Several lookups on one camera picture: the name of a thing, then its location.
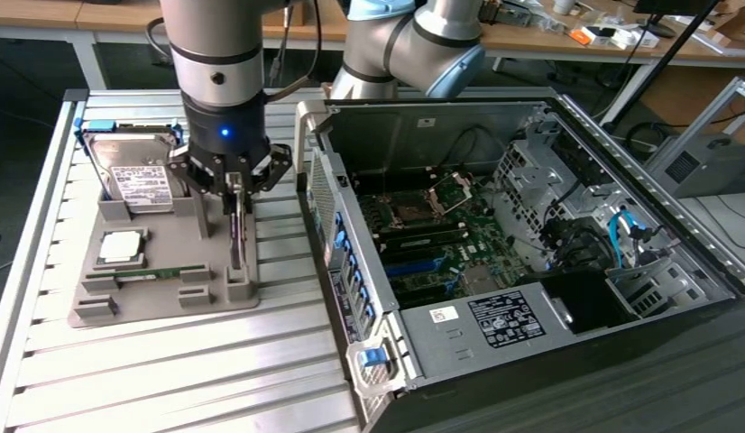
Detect light blue wire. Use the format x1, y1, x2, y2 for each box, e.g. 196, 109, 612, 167
608, 209, 640, 272

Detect grey plastic parts rack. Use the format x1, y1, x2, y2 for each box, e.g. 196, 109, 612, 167
66, 152, 262, 329

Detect wooden desk with grey frame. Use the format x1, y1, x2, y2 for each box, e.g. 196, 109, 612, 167
0, 0, 348, 91

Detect black monitor with stand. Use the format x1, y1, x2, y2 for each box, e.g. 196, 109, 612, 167
632, 0, 719, 40

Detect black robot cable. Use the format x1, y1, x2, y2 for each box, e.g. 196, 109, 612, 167
265, 0, 322, 103

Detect silver hard disk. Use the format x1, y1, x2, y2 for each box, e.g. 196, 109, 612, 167
85, 130, 186, 216

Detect blue expansion slot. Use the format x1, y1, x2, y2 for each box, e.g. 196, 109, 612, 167
384, 257, 448, 277

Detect silver CPU chip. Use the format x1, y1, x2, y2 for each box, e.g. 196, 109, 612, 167
97, 232, 147, 263

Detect grey power supply unit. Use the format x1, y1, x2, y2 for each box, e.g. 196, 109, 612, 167
397, 283, 575, 380

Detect metal socket cover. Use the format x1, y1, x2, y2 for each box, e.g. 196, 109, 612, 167
428, 173, 473, 213

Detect CPU socket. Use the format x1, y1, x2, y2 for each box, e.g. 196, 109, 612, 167
382, 191, 445, 226

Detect flat white box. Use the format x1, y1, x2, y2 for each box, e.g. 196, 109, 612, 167
611, 29, 660, 50

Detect open black PC case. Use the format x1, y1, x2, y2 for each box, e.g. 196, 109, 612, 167
292, 87, 745, 433

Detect green RAM stick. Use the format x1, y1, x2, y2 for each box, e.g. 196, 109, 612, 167
85, 263, 205, 283

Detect silver slotted disk bay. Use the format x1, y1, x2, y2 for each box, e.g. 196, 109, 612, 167
604, 261, 710, 317

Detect black slanted tripod pole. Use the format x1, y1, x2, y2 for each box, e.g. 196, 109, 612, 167
597, 0, 726, 134

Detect green motherboard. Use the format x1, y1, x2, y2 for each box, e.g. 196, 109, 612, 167
352, 170, 529, 308

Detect silver perforated disk bay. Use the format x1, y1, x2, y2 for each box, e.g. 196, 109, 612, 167
491, 112, 625, 231

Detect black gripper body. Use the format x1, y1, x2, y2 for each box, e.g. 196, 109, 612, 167
181, 92, 274, 168

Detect grey computer tower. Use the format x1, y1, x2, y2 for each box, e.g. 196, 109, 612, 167
644, 133, 745, 199

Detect graphics card with metal bracket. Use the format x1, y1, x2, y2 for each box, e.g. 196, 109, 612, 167
225, 171, 253, 272

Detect blue disk carrier bracket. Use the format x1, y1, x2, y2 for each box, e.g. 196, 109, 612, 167
73, 117, 186, 154

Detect cluttered wooden desk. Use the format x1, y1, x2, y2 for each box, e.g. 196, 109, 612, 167
484, 0, 745, 123

